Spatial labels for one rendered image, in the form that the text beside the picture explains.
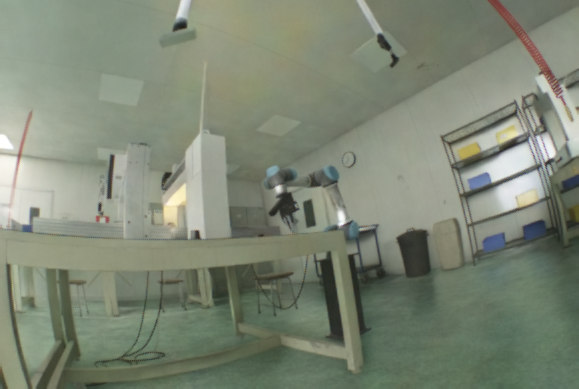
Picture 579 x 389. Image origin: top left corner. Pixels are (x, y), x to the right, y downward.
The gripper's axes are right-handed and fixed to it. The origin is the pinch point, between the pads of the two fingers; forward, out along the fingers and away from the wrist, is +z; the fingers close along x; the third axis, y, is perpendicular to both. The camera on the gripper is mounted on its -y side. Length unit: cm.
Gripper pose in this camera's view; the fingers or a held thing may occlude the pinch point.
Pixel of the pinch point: (292, 231)
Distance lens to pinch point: 136.3
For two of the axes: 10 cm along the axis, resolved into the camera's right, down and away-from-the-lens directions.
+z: 3.5, 9.2, -1.6
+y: 7.6, -1.8, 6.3
